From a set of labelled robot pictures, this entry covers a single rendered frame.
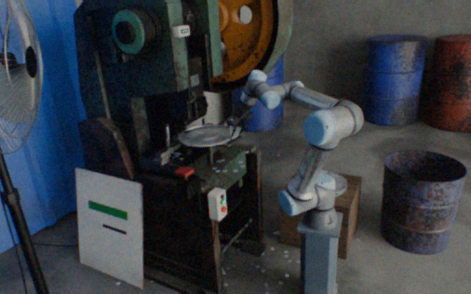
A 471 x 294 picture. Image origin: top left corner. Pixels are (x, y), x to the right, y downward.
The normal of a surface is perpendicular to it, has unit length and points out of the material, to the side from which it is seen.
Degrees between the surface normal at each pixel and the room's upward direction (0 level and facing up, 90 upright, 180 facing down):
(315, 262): 90
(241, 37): 90
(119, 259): 78
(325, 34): 90
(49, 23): 90
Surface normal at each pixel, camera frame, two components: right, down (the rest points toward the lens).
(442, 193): 0.01, 0.42
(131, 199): -0.49, 0.17
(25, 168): 0.86, 0.15
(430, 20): -0.51, 0.37
